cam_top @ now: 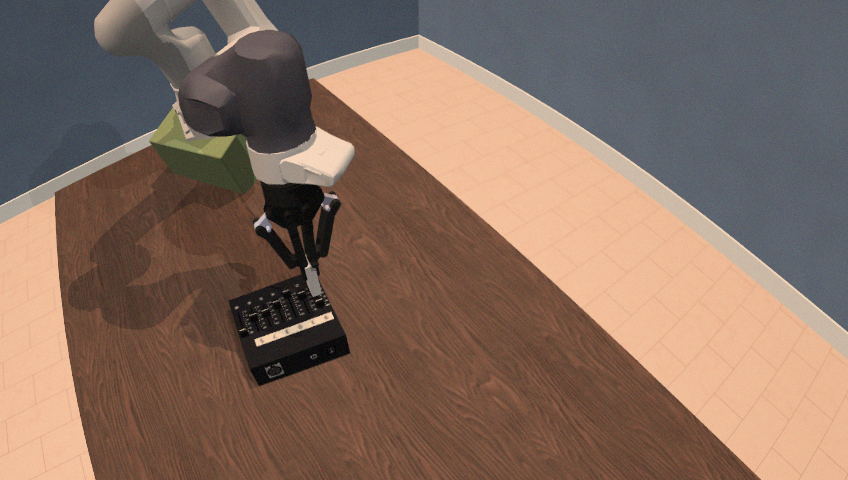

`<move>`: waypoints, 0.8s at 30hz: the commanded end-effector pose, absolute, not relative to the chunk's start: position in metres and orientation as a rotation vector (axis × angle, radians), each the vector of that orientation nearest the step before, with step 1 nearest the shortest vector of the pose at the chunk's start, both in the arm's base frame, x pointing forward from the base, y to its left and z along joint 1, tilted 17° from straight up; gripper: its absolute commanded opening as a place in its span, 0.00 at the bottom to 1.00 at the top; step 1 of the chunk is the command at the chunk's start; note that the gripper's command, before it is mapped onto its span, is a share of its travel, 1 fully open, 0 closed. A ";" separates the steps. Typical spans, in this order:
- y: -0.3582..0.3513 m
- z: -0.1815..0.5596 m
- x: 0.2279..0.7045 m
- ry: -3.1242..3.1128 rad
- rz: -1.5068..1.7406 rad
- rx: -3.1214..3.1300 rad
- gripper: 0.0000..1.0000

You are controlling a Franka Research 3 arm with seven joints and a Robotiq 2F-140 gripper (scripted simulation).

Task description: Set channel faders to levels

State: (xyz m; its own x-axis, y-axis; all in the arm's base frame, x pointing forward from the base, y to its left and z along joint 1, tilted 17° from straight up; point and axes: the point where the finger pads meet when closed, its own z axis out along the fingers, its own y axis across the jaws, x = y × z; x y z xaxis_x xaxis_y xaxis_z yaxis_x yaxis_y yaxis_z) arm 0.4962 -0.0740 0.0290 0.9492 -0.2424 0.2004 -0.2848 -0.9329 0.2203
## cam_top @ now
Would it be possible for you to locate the black lighting desk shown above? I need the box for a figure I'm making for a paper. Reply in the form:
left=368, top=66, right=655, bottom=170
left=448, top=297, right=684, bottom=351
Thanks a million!
left=229, top=274, right=350, bottom=386

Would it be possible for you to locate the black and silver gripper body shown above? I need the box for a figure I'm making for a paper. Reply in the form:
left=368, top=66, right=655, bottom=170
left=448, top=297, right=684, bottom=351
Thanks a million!
left=260, top=181, right=324, bottom=229

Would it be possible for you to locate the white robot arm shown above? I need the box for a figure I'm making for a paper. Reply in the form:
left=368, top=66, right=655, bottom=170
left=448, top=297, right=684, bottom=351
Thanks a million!
left=94, top=0, right=355, bottom=187

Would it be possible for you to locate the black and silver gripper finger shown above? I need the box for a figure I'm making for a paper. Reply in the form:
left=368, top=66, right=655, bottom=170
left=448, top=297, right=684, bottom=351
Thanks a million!
left=301, top=191, right=341, bottom=296
left=253, top=211, right=317, bottom=297

